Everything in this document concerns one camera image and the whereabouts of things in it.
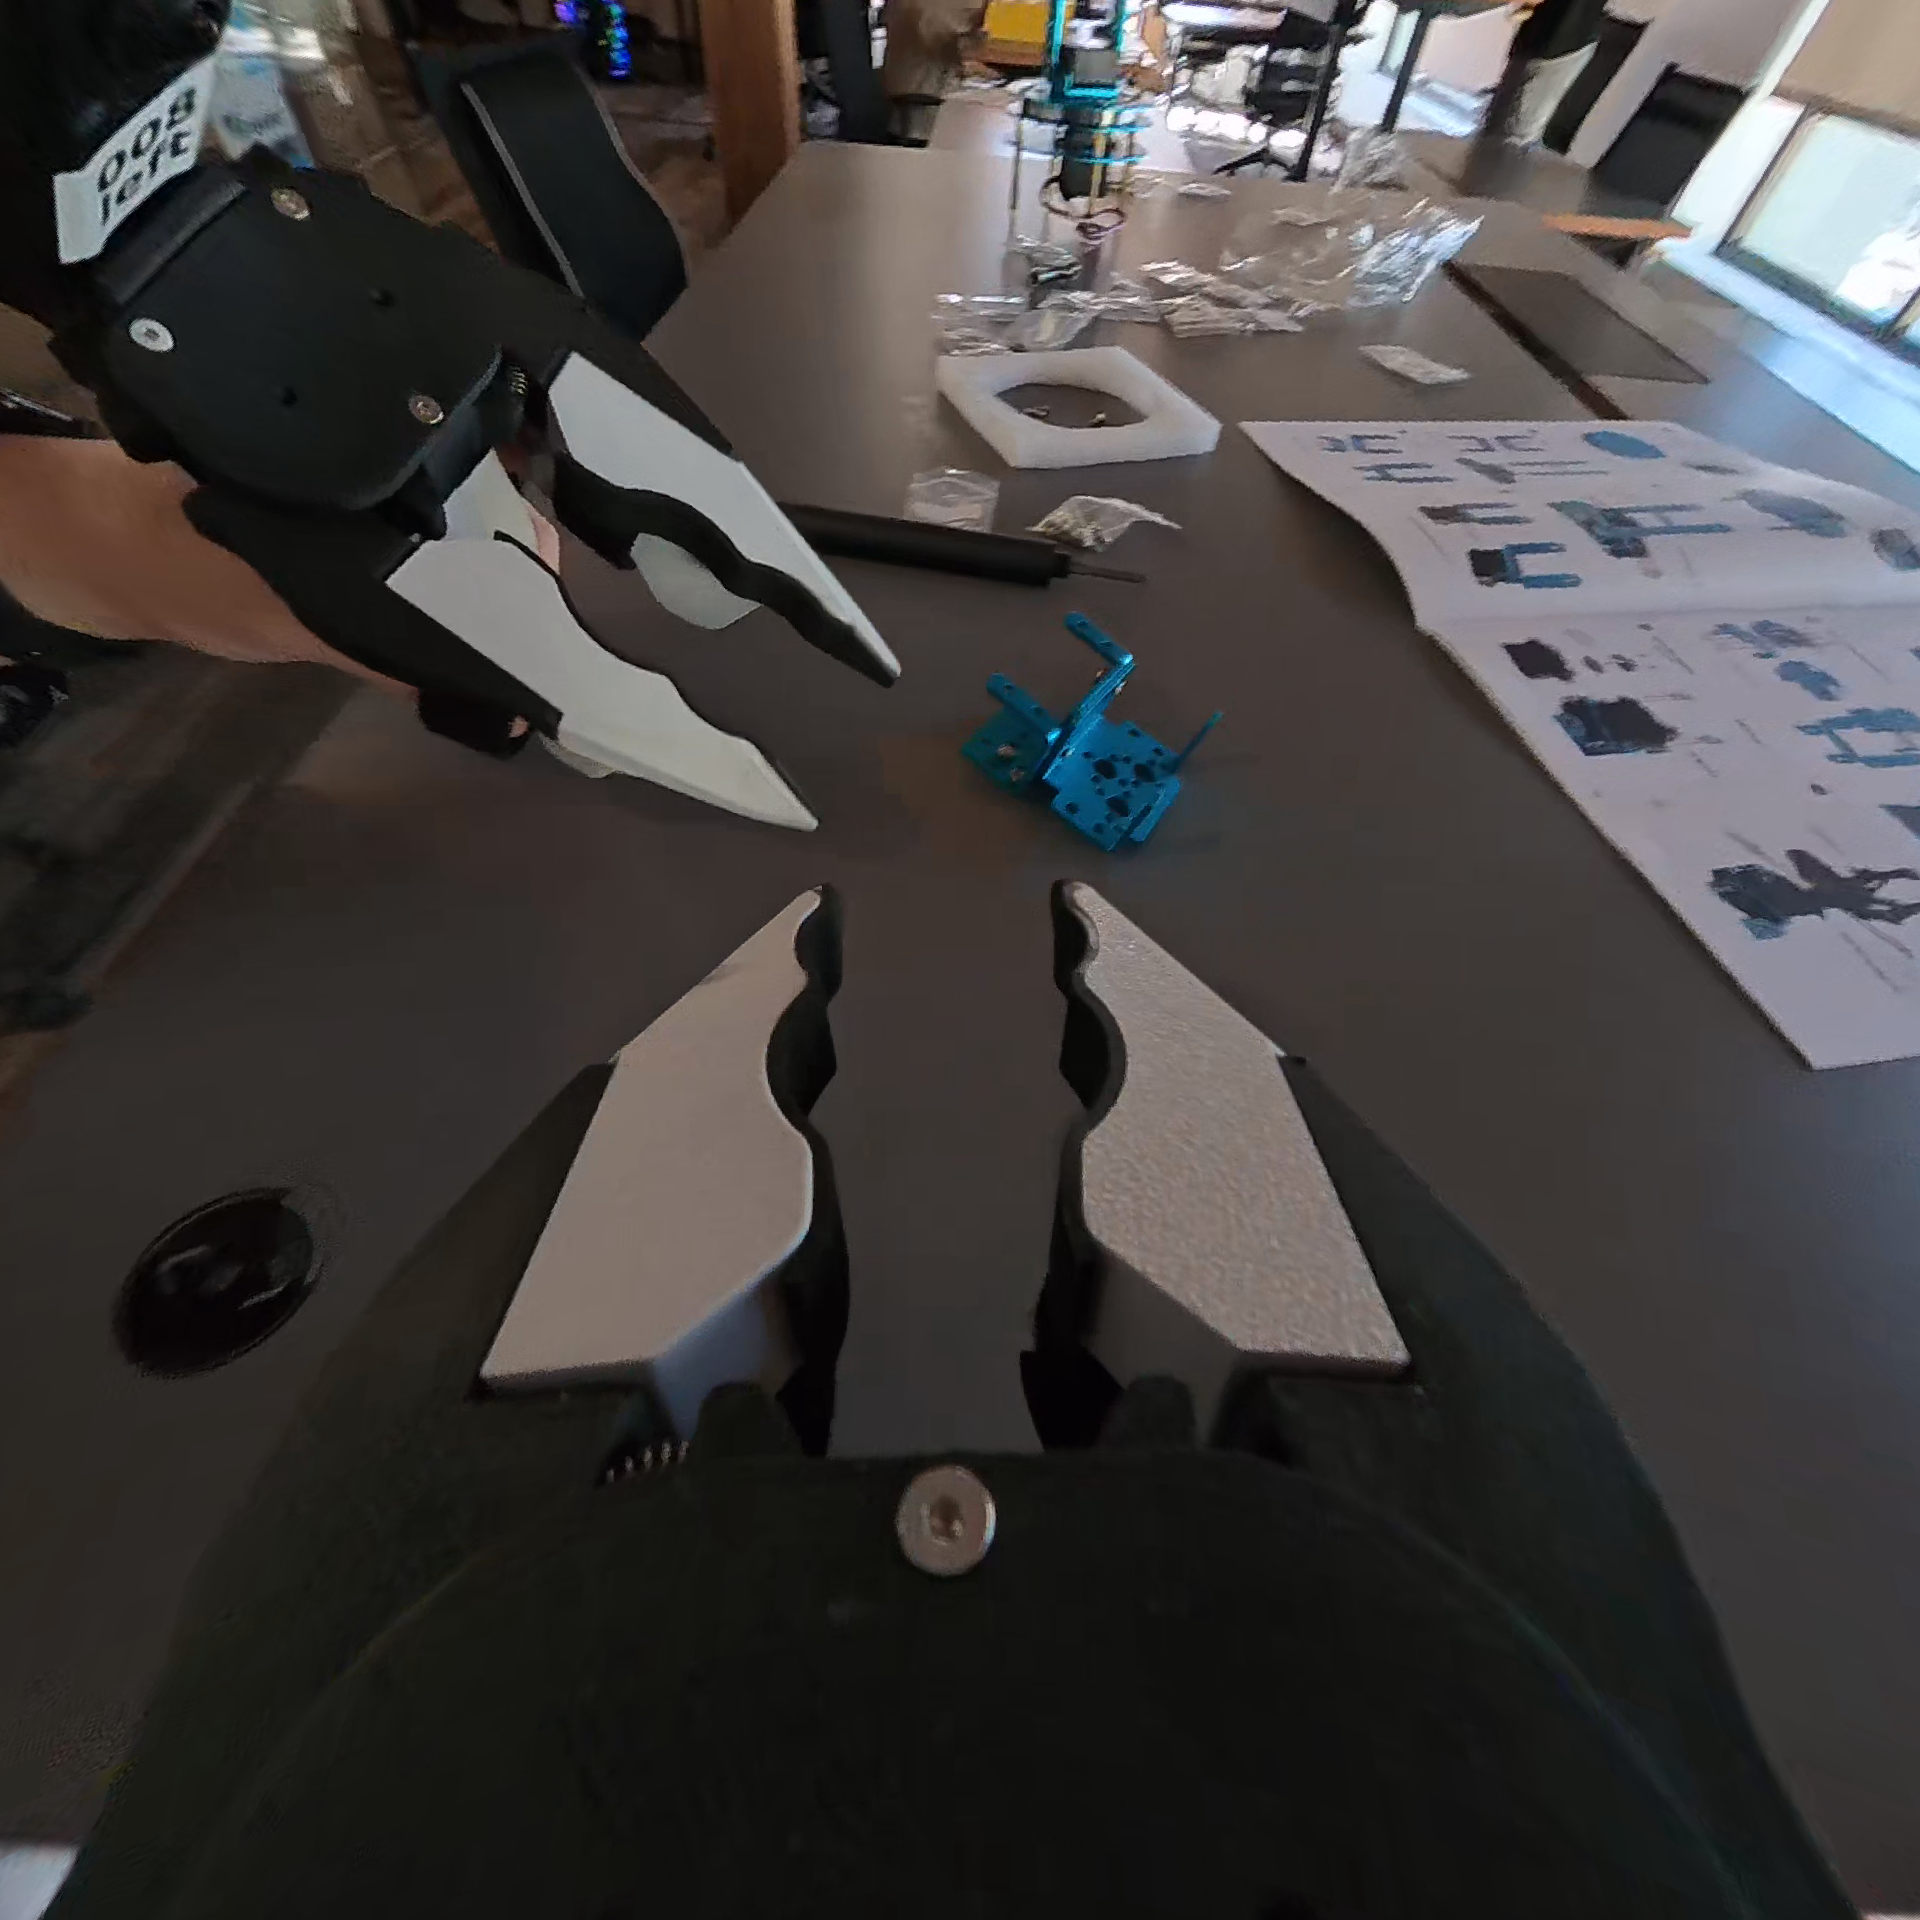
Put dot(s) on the dark desk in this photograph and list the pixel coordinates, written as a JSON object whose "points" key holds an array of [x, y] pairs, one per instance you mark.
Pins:
{"points": [[1351, 1051]]}

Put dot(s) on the wooden post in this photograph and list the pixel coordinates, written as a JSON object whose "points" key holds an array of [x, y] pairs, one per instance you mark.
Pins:
{"points": [[750, 104]]}

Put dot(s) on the black chair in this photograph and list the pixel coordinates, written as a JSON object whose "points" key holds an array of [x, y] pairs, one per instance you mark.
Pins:
{"points": [[571, 180]]}

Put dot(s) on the small clear bag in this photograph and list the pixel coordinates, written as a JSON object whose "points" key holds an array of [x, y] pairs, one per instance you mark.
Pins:
{"points": [[1411, 363]]}

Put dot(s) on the round black desk grommet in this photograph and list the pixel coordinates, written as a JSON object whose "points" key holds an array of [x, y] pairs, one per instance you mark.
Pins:
{"points": [[218, 1275]]}

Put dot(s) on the person's left hand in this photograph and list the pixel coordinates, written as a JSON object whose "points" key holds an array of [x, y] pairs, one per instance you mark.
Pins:
{"points": [[120, 540]]}

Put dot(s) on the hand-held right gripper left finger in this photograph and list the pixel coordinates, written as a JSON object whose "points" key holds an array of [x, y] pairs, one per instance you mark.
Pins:
{"points": [[661, 1200]]}

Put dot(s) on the instruction booklet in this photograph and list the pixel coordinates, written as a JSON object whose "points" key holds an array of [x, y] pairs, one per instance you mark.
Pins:
{"points": [[1650, 645]]}

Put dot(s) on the flat clear screw bag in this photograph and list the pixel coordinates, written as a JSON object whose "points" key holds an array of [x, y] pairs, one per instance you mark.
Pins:
{"points": [[953, 495]]}

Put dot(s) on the blue toy robot arm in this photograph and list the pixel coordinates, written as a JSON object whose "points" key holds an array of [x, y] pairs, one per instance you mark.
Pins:
{"points": [[1082, 135]]}

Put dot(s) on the blue metal bracket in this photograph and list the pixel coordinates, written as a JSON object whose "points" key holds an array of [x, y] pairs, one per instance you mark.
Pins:
{"points": [[1110, 764]]}

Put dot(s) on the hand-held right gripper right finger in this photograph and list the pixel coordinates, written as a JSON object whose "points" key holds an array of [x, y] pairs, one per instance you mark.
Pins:
{"points": [[1230, 1200]]}

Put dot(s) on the crumpled clear screw bag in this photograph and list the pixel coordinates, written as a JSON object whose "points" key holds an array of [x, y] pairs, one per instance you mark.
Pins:
{"points": [[1095, 518]]}

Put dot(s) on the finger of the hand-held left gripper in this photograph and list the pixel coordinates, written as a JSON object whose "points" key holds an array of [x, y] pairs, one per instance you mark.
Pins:
{"points": [[704, 495], [601, 690]]}

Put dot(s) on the clear bags pile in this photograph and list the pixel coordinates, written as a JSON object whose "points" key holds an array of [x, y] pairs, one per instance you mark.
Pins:
{"points": [[1201, 309]]}

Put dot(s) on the black electric screwdriver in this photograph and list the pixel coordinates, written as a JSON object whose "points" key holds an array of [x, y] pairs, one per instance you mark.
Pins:
{"points": [[930, 540]]}

